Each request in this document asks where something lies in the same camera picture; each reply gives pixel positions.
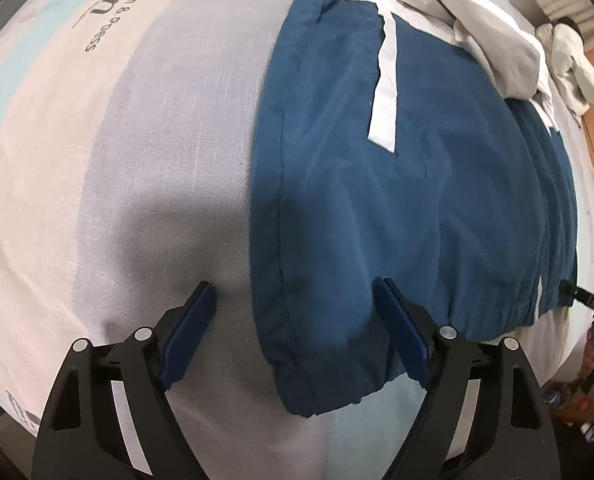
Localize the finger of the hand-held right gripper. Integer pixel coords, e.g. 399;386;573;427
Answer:
559;282;594;314

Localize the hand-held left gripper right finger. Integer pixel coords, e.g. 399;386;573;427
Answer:
372;278;560;480

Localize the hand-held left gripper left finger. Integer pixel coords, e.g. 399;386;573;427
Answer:
30;281;219;480

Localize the blue and white hooded jacket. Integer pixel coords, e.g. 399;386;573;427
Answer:
249;0;580;418

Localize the colourful floor clutter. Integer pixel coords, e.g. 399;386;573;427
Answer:
544;380;594;443

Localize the printed table cloth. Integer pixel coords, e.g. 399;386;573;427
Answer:
0;0;594;480

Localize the white folded jacket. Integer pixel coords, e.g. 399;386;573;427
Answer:
536;20;594;117

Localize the black cloth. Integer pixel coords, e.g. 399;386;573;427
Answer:
557;16;584;41

